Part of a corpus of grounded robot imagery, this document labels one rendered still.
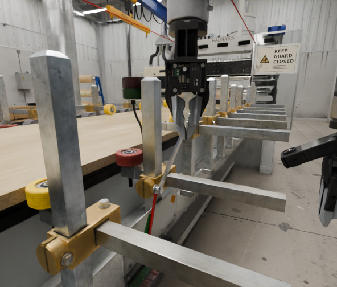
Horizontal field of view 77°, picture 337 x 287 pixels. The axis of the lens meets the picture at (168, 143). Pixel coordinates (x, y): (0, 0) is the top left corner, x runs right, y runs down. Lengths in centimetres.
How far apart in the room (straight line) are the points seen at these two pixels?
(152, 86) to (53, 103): 25
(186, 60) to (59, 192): 28
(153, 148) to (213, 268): 30
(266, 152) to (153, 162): 264
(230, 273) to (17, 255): 46
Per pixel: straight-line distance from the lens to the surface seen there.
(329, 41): 962
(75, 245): 38
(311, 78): 942
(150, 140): 52
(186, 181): 55
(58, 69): 32
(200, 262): 33
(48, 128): 33
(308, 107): 943
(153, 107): 50
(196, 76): 38
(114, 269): 55
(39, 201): 45
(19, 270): 64
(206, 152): 101
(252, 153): 324
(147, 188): 53
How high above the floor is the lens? 108
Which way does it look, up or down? 14 degrees down
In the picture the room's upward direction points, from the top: straight up
